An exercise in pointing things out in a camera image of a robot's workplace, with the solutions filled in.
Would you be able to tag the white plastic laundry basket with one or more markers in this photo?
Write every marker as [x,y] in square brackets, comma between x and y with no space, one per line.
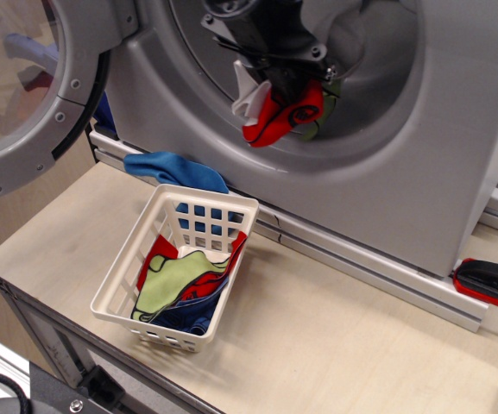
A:
[191,220]

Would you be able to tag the aluminium profile rail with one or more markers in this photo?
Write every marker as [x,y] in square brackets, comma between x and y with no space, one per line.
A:
[361,263]

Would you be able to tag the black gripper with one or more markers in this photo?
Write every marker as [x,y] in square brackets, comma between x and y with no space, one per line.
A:
[270,38]

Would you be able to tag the dark blue cloth in basket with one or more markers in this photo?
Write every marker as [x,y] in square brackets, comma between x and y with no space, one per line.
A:
[192,316]

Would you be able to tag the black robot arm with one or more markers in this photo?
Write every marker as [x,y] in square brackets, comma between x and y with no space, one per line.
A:
[255,73]

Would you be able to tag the red black clamp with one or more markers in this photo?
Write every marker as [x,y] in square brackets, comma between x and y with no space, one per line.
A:
[477,279]

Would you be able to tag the white grey cloth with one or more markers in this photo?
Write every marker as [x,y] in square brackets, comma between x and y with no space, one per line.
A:
[248,95]

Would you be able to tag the grey toy washing machine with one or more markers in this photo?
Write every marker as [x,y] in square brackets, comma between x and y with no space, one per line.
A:
[421,61]

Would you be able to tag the round transparent washer door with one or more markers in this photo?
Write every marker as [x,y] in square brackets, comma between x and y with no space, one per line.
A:
[54,63]

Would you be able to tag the light green cloth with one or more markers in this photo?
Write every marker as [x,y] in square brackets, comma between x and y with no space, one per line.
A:
[169,281]

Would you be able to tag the olive green cloth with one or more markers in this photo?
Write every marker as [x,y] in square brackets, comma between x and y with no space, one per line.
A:
[331,93]

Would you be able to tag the red cloth with dark trim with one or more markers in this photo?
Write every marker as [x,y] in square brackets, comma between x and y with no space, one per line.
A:
[270,117]

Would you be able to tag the red cloth in basket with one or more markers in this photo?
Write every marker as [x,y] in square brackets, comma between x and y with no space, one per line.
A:
[163,247]

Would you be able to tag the blue cloth behind basket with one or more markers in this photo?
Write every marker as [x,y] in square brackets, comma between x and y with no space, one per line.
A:
[172,169]

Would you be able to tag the black metal bracket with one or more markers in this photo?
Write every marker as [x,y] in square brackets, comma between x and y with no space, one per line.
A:
[97,392]

